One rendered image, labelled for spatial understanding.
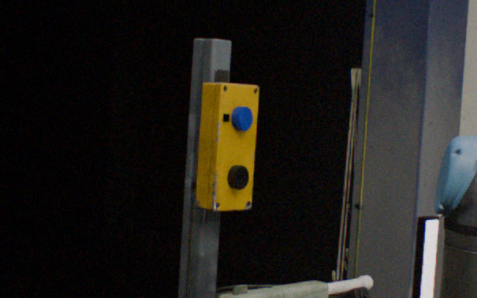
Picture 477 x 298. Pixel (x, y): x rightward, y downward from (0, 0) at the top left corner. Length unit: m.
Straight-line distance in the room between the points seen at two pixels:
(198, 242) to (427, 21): 0.74
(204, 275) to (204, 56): 0.46
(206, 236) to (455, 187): 0.82
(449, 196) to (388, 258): 1.02
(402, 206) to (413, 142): 0.15
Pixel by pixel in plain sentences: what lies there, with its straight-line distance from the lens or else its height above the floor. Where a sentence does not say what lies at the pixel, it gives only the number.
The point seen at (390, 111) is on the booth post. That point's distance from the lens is 2.38.
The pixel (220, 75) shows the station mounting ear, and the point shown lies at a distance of 2.07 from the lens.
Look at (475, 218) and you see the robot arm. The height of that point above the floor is 1.38.
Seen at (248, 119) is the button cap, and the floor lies 1.48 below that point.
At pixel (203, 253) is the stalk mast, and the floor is 1.20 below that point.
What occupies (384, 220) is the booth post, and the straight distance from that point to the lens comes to 2.39.
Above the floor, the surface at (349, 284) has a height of 1.13.
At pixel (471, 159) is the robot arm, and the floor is 1.46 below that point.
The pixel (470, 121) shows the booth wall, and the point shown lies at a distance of 2.53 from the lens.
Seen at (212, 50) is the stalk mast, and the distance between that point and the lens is 2.06.
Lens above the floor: 1.52
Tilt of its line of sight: 3 degrees down
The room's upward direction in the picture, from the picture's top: 4 degrees clockwise
